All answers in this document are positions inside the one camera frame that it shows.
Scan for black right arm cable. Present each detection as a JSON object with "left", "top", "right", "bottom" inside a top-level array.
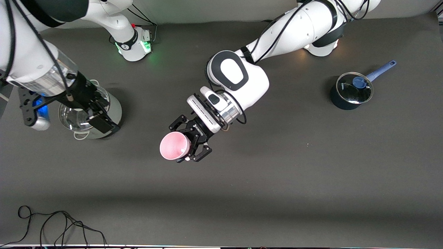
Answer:
[{"left": 2, "top": 0, "right": 75, "bottom": 102}]

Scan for thin black loose cable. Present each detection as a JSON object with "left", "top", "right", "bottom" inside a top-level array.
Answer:
[{"left": 0, "top": 205, "right": 108, "bottom": 247}]

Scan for pink plastic cup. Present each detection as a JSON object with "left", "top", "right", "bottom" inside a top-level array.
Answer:
[{"left": 160, "top": 131, "right": 191, "bottom": 160}]

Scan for pale green stockpot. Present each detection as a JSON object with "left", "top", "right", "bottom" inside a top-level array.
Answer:
[{"left": 58, "top": 80, "right": 123, "bottom": 140}]

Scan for dark grey table cloth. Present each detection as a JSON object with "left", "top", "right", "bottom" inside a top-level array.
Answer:
[{"left": 0, "top": 12, "right": 443, "bottom": 247}]

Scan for dark blue saucepan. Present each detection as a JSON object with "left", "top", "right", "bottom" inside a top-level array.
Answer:
[{"left": 329, "top": 60, "right": 397, "bottom": 110}]

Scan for glass lid with blue knob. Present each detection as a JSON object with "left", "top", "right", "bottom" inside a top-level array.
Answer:
[{"left": 336, "top": 72, "right": 374, "bottom": 104}]

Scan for black right arm base cables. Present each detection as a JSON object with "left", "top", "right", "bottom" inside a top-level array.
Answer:
[{"left": 126, "top": 6, "right": 158, "bottom": 44}]

